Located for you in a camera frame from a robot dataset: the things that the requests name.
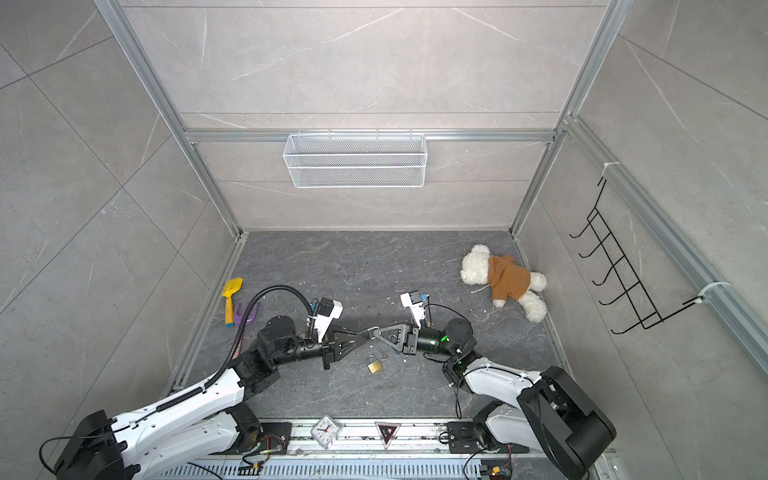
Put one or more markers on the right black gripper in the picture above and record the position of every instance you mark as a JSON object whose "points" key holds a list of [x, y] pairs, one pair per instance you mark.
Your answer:
{"points": [[410, 347]]}

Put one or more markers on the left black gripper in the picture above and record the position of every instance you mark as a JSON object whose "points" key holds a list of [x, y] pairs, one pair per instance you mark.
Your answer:
{"points": [[331, 345]]}

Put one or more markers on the brass padlock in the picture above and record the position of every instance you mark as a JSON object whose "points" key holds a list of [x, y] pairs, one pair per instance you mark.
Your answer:
{"points": [[374, 365]]}

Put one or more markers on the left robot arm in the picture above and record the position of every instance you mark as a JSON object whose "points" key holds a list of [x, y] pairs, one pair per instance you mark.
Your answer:
{"points": [[211, 416]]}

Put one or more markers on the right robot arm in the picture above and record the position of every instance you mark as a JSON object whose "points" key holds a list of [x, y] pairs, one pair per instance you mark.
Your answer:
{"points": [[547, 411]]}

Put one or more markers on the red triangle warning sign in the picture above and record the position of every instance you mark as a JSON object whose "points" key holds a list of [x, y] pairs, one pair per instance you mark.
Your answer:
{"points": [[387, 432]]}

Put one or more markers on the small white clock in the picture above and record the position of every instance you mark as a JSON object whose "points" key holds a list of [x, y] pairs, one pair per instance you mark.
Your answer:
{"points": [[326, 431]]}

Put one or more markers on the white teddy bear brown hoodie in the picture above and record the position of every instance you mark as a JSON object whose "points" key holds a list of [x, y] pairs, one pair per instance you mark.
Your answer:
{"points": [[506, 280]]}

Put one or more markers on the yellow toy shovel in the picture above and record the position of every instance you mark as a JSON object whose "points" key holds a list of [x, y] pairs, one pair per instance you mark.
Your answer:
{"points": [[231, 287]]}

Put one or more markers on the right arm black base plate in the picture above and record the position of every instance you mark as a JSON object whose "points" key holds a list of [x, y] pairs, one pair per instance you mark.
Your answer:
{"points": [[464, 437]]}

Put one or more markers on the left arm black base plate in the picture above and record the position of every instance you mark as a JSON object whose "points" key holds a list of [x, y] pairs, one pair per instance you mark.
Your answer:
{"points": [[269, 437]]}

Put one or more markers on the white wire mesh basket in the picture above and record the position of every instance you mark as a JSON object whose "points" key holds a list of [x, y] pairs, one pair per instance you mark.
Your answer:
{"points": [[356, 160]]}

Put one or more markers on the black wire hook rack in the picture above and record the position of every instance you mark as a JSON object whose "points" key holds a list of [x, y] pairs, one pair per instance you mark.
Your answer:
{"points": [[621, 269]]}

